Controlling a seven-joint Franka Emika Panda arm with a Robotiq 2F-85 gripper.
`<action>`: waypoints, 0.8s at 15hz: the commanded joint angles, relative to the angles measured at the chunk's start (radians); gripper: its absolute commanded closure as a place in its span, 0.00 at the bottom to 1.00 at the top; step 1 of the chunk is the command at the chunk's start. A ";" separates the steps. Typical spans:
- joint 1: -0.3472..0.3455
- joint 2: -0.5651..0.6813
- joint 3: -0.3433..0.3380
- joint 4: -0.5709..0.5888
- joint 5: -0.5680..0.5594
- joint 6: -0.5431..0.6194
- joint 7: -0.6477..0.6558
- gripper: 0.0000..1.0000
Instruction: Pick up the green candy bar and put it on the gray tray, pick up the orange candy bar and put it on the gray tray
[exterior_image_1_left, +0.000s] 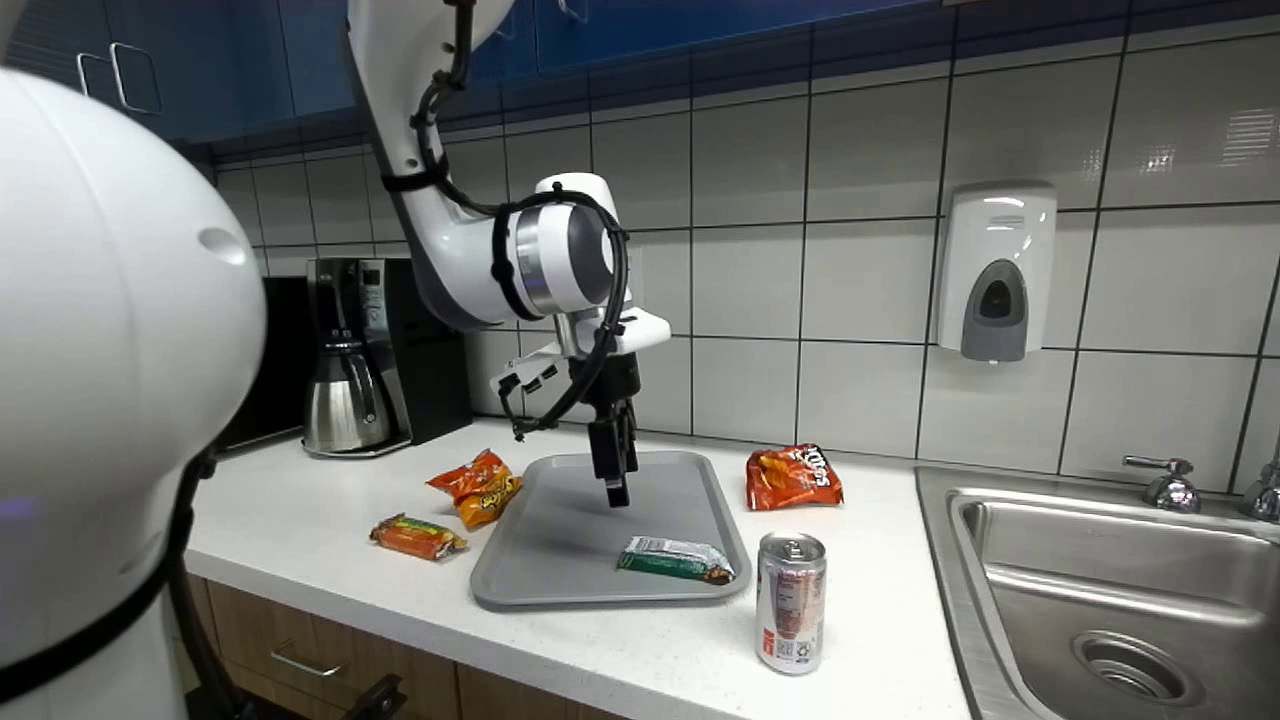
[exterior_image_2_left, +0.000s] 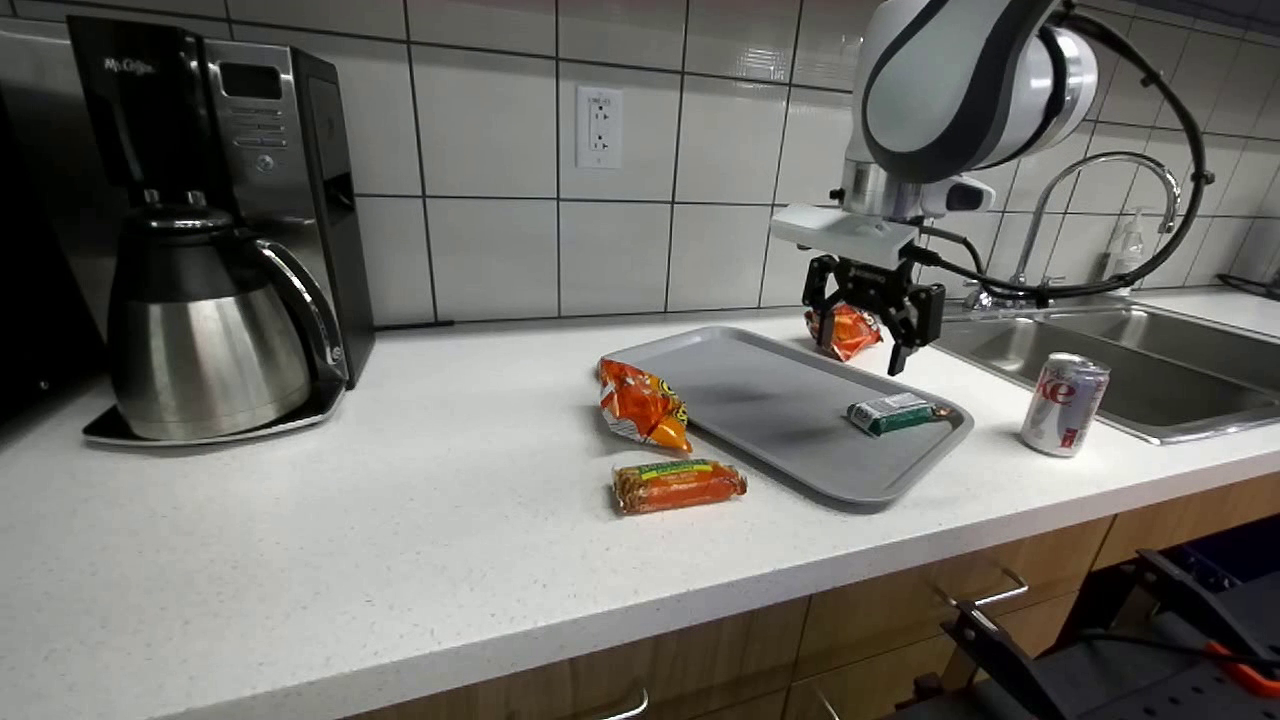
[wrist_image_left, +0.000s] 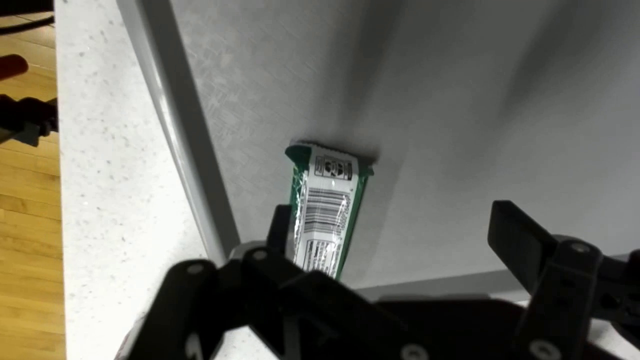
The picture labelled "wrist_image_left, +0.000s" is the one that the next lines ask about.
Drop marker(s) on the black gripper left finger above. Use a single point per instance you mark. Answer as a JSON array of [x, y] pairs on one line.
[[282, 231]]

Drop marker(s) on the black cart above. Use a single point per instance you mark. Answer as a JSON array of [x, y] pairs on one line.
[[26, 117]]

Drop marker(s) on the green candy bar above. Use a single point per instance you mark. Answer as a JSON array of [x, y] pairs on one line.
[[323, 206]]

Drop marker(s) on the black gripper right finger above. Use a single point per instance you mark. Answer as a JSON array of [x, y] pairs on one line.
[[527, 242]]

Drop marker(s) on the gray plastic tray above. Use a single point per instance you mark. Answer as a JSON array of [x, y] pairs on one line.
[[433, 101]]

